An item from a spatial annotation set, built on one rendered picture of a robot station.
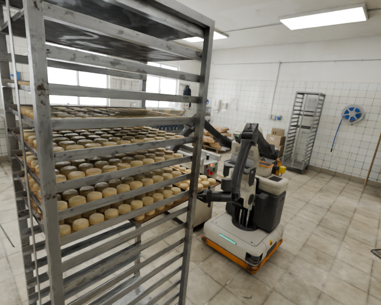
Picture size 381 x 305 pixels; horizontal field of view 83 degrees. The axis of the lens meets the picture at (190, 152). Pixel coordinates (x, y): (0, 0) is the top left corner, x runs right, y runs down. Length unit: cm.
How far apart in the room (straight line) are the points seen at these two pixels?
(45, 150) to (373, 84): 585
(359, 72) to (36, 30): 585
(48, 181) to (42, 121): 16
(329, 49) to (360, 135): 205
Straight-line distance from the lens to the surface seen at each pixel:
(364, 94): 599
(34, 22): 65
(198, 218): 258
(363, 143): 600
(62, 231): 85
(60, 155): 70
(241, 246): 217
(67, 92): 68
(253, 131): 138
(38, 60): 64
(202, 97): 97
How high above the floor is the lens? 152
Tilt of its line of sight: 15 degrees down
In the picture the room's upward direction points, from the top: 5 degrees clockwise
